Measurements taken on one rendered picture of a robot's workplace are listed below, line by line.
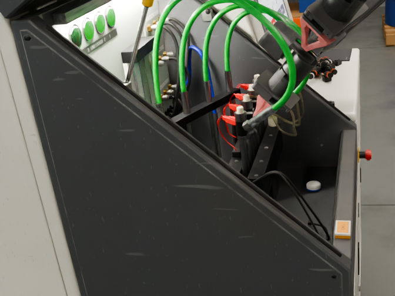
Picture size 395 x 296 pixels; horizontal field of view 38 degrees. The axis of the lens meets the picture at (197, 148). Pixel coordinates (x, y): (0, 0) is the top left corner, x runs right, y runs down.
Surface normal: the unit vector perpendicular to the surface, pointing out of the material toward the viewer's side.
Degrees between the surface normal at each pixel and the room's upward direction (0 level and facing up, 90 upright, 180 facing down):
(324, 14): 46
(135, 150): 90
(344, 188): 0
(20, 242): 90
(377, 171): 0
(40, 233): 90
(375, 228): 0
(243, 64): 90
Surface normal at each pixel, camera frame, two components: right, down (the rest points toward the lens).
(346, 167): -0.12, -0.91
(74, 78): -0.26, 0.43
